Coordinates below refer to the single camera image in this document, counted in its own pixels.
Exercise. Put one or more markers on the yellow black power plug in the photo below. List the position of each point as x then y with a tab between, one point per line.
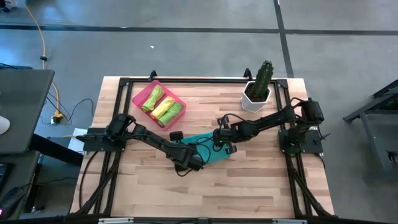
57	118

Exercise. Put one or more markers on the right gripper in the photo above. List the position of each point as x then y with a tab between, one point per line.
227	135

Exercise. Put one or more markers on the white paper sheet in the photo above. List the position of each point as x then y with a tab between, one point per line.
74	141

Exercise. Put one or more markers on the yellow microfiber towel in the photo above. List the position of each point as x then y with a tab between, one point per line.
163	107

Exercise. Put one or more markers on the dark metal cart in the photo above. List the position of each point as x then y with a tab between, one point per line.
371	146

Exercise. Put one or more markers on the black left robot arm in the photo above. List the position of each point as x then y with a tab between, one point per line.
149	138

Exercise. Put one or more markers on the silver metal bracket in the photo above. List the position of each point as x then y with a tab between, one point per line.
115	221
289	221

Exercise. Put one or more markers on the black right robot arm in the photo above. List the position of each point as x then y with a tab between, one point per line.
270	119

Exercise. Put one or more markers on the black equipment desk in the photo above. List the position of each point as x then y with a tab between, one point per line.
15	186

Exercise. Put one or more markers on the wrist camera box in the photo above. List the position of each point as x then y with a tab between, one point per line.
231	149
176	136

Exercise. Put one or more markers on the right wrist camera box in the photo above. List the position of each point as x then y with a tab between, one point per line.
231	149

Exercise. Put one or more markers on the pink plastic basket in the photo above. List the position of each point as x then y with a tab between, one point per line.
139	100

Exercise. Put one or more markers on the lime green microfiber towel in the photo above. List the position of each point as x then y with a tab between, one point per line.
153	99

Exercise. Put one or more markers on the black chair wheel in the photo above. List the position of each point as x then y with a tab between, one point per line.
5	9

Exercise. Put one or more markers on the tall green cactus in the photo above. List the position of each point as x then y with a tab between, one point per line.
262	79

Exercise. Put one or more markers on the black desk support beam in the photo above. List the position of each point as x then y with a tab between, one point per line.
56	149

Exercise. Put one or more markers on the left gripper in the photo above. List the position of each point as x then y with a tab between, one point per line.
189	157

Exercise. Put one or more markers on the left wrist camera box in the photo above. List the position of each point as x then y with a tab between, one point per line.
176	136

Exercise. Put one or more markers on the black aluminium table frame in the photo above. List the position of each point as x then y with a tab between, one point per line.
202	80

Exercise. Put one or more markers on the white round object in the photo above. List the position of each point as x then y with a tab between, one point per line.
3	124

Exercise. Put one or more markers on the teal microfiber towel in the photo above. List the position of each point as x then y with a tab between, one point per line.
214	155

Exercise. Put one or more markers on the dark grey desk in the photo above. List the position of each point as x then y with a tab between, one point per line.
25	109

